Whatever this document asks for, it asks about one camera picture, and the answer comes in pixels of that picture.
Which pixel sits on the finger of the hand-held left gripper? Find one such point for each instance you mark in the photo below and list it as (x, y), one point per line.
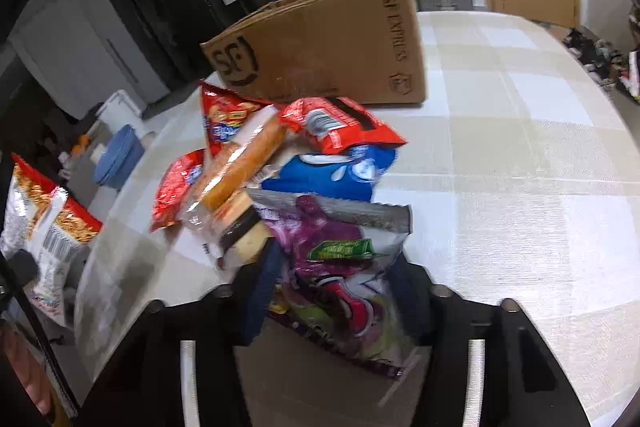
(22, 266)

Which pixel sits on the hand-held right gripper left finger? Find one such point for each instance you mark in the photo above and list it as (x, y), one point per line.
(260, 294)

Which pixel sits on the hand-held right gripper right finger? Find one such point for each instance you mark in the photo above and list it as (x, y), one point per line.
(406, 294)

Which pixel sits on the pretzel snack bag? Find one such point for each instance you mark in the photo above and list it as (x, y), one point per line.
(47, 227)

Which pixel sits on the large purple snack bag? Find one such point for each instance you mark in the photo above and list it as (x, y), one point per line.
(340, 302)

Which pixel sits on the red triangular chip bag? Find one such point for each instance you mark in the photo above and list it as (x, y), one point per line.
(225, 117)

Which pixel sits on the red snack packet black stripe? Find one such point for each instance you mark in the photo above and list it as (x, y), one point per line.
(340, 122)

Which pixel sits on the brown cardboard box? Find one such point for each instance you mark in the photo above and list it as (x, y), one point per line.
(320, 42)

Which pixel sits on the person's left hand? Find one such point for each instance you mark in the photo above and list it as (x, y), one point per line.
(25, 372)

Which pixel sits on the sandwich biscuit packet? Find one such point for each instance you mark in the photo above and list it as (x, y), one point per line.
(245, 227)

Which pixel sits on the small green packet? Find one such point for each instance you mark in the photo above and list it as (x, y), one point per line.
(342, 250)

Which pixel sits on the orange bread package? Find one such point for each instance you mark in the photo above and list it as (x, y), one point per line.
(242, 162)

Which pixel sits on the blue snack bag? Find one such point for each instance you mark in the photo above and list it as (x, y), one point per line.
(320, 174)

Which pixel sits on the small red snack packet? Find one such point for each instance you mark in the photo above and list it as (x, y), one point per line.
(175, 189)

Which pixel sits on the stack of blue bowls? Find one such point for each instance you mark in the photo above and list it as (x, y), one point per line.
(119, 157)

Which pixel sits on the white kettle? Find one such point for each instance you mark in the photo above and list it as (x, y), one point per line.
(122, 109)

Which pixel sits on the tall dark cabinet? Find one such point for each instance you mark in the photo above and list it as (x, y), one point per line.
(125, 7)

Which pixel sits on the pile of shoes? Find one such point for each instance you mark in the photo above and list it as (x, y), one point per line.
(607, 57)

